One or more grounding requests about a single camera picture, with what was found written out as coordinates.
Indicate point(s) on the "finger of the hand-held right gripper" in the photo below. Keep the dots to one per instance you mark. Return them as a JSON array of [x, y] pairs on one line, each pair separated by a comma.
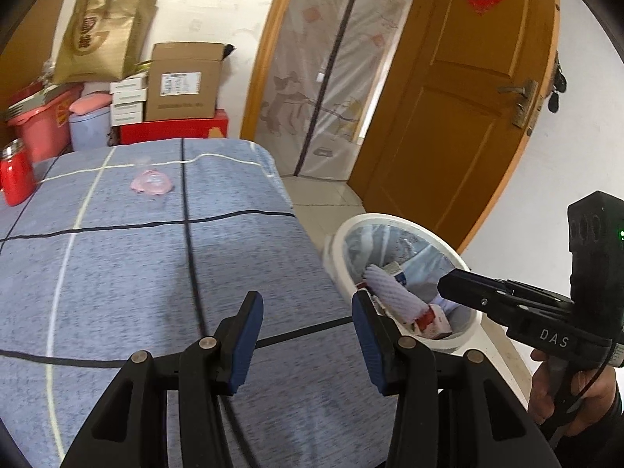
[[473, 290]]

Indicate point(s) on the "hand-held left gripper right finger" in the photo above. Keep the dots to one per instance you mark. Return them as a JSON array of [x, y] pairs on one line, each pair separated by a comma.
[[365, 341]]

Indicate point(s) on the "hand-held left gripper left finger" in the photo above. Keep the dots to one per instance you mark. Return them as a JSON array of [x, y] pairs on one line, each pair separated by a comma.
[[243, 346]]

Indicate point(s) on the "white round trash bin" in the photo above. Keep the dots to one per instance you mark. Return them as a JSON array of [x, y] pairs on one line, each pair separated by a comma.
[[341, 248]]

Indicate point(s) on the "person's right hand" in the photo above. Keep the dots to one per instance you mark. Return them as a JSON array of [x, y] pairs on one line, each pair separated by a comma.
[[599, 395]]

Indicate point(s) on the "blue checked tablecloth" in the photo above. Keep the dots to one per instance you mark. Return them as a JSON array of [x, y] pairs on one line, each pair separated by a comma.
[[131, 263]]

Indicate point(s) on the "bunch of keys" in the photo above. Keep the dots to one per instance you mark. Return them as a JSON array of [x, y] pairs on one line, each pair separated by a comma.
[[556, 87]]

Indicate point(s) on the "wooden room door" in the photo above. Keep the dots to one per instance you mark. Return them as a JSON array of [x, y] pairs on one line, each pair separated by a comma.
[[438, 107]]

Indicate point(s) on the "pink plastic lid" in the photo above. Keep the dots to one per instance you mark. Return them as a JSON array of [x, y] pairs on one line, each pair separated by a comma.
[[152, 183]]

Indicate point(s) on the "red flat box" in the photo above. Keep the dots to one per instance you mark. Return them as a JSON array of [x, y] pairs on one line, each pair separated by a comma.
[[165, 131]]

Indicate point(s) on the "blue bin with pink lid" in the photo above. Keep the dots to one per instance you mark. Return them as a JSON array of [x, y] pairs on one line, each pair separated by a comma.
[[90, 124]]

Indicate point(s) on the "brown cardboard box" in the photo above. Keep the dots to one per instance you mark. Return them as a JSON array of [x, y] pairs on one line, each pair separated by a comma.
[[183, 83]]

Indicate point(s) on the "printed door curtain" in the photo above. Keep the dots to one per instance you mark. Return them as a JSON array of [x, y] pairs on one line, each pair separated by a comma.
[[331, 58]]

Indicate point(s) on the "red jar with metal lid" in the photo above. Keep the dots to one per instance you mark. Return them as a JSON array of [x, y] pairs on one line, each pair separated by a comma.
[[17, 175]]

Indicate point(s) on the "red plastic bucket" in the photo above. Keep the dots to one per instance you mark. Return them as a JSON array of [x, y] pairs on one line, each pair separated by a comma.
[[41, 122]]

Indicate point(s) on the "gold paper bag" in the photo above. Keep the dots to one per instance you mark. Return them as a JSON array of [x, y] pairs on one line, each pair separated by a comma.
[[100, 34]]

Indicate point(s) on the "wooden closet door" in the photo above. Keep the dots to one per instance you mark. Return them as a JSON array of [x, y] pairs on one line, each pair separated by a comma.
[[29, 48]]

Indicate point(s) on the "wooden door frame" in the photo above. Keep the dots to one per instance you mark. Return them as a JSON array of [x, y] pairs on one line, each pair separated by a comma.
[[261, 58]]

